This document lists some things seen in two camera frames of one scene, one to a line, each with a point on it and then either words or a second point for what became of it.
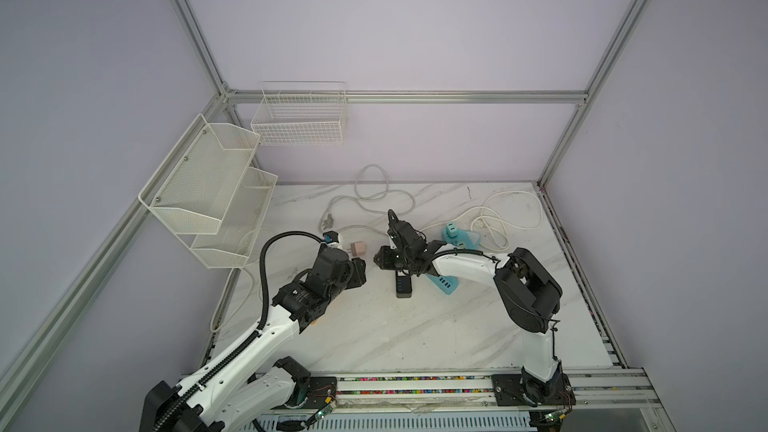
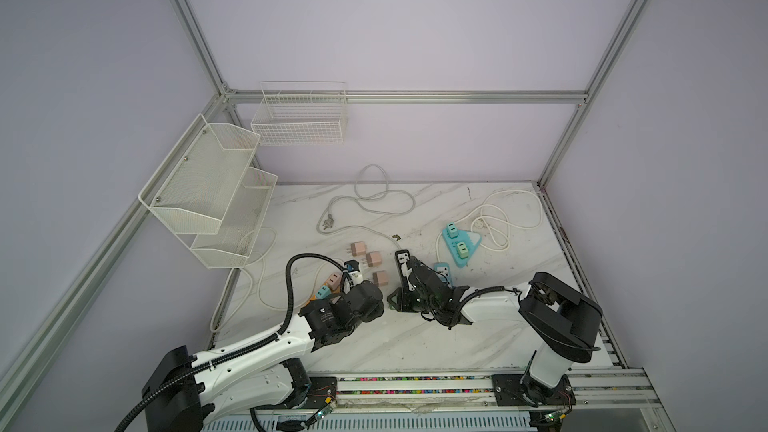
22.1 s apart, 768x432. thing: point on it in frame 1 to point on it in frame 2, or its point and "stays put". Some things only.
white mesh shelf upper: [193, 187] stays put
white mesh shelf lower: [240, 225] stays put
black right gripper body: [393, 259] to [411, 303]
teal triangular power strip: [460, 238] stays put
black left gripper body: [353, 277] to [378, 311]
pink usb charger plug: [357, 248] stays put
